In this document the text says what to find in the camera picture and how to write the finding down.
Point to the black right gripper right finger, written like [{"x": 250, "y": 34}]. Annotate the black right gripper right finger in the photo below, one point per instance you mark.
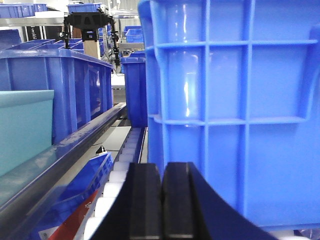
[{"x": 192, "y": 210}]

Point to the blue bins on far rack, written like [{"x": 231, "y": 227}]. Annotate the blue bins on far rack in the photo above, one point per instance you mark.
[{"x": 21, "y": 10}]

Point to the white roller conveyor track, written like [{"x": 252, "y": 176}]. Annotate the white roller conveyor track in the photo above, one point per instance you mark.
[{"x": 129, "y": 152}]

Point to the distant blue bin on track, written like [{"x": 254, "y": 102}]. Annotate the distant blue bin on track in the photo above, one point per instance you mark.
[{"x": 134, "y": 69}]

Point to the cardboard box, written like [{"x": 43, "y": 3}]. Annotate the cardboard box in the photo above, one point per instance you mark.
[{"x": 92, "y": 48}]

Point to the large blue plastic bin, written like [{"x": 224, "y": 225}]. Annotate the large blue plastic bin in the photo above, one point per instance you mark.
[{"x": 234, "y": 87}]

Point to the blue bins on far table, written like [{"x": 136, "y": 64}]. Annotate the blue bins on far table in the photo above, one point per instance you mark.
[{"x": 133, "y": 34}]

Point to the teal plastic panel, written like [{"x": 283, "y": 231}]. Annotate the teal plastic panel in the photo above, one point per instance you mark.
[{"x": 26, "y": 122}]

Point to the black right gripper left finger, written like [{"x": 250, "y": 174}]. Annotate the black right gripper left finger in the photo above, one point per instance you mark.
[{"x": 136, "y": 213}]

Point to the blue bin on left shelf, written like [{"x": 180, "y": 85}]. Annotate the blue bin on left shelf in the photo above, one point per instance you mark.
[{"x": 81, "y": 83}]

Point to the steel shelf rail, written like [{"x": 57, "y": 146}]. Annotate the steel shelf rail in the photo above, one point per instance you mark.
[{"x": 28, "y": 191}]

